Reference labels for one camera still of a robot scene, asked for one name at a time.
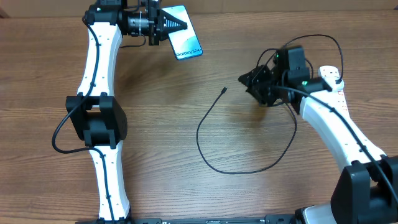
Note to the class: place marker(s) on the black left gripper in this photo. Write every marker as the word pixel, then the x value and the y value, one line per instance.
pixel 158 32

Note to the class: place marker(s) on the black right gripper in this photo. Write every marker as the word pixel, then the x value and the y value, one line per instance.
pixel 254 85

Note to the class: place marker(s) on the blue Galaxy smartphone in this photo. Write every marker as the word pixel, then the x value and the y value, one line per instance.
pixel 184 42

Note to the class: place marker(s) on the white power strip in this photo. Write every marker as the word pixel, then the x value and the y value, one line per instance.
pixel 330 74

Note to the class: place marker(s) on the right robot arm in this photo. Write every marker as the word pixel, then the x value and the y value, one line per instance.
pixel 366 191

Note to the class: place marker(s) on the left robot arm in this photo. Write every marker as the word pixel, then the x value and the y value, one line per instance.
pixel 98 119

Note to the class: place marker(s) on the white charger plug adapter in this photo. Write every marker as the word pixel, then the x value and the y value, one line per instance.
pixel 335 83

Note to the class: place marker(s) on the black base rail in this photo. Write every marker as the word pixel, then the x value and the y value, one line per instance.
pixel 268 219

